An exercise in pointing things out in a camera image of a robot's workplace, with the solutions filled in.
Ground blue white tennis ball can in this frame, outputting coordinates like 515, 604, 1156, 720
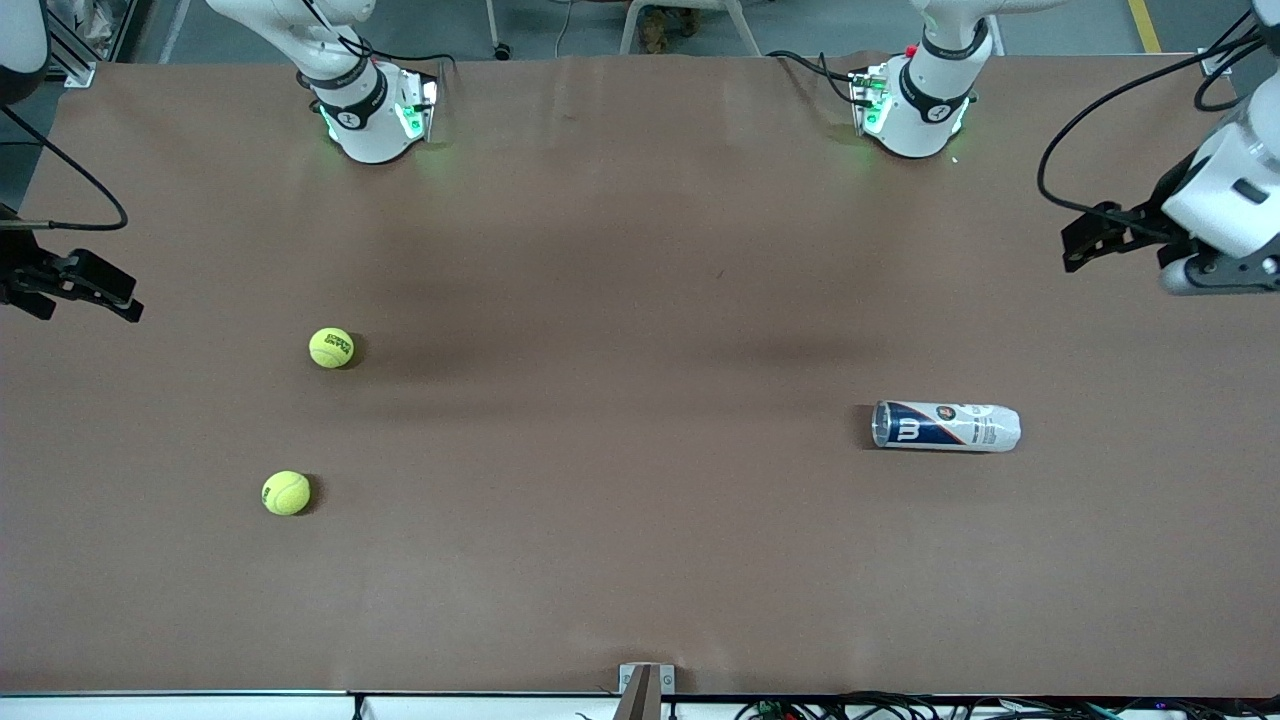
872, 400, 1022, 453

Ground yellow tennis ball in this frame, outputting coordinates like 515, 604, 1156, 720
261, 470, 312, 517
309, 327, 355, 370

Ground white stool legs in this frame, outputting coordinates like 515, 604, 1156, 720
618, 0, 763, 57

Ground white table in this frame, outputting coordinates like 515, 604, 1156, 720
0, 690, 623, 720

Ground brown table cover sheet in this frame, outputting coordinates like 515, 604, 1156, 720
0, 52, 1280, 699

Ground small brown object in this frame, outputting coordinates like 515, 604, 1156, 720
640, 8, 696, 53

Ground black left base cable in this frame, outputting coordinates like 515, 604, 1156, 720
765, 48, 863, 106

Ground black base cable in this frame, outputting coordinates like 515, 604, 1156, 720
300, 0, 459, 86
765, 48, 863, 106

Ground black right base cable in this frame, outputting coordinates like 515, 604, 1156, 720
300, 0, 459, 86

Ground black cable bundle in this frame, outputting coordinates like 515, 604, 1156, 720
735, 690, 1280, 720

